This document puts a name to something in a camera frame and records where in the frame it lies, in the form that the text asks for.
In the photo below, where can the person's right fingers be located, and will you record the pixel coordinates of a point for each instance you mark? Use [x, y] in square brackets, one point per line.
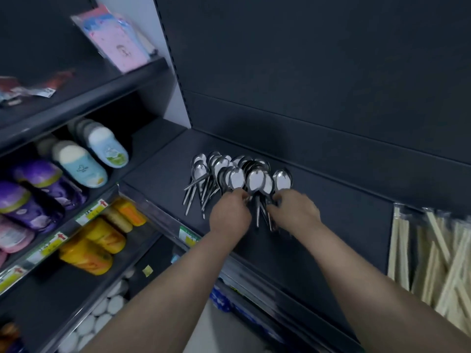
[278, 202]

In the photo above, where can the person's left forearm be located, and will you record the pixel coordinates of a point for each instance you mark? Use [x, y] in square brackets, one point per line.
[176, 294]

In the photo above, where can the pink packet with drawing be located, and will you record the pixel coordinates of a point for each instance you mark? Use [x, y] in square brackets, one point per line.
[116, 42]

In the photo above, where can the dark shelf with pouches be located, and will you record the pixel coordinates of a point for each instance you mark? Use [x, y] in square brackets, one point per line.
[55, 253]

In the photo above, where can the person's left fingers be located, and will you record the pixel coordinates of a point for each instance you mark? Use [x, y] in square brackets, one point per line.
[239, 195]

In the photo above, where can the blue packets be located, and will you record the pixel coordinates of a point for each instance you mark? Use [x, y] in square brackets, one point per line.
[220, 299]

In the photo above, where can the group of white rolls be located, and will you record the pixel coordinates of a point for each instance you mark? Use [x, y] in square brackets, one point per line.
[95, 319]

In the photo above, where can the small yellow sticker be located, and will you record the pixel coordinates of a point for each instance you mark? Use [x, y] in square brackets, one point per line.
[147, 270]

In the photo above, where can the green yellow shelf price tag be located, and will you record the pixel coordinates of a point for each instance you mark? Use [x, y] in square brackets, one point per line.
[188, 237]

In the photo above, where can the person's right hand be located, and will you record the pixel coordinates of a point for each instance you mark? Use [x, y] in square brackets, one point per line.
[298, 215]

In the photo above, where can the orange item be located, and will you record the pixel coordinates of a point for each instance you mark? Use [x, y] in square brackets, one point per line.
[9, 338]

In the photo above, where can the person's left hand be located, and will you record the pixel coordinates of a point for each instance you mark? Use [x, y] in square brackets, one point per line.
[230, 220]

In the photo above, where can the person's right forearm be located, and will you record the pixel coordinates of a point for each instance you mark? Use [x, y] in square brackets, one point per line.
[371, 290]

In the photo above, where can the pink pouch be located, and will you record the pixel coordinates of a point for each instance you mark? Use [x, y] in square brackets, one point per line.
[13, 235]

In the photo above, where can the light blue white pouch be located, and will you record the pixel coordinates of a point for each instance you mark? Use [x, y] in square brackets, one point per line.
[79, 165]
[105, 143]

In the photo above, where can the dark metal display shelf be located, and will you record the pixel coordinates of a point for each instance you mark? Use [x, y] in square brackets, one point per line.
[331, 231]

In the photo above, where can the row of metal spoons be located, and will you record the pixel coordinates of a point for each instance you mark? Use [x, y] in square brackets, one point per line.
[213, 172]

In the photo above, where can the clear packet of wooden chopsticks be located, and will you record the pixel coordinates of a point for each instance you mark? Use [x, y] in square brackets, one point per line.
[401, 246]
[447, 268]

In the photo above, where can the shelf price tag red arrow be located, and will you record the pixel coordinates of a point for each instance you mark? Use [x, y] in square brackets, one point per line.
[48, 248]
[92, 212]
[11, 278]

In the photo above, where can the shiny steel tablespoon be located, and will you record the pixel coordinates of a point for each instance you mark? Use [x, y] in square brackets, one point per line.
[236, 178]
[282, 180]

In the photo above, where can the red and white packet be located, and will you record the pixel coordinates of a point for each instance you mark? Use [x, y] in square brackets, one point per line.
[40, 88]

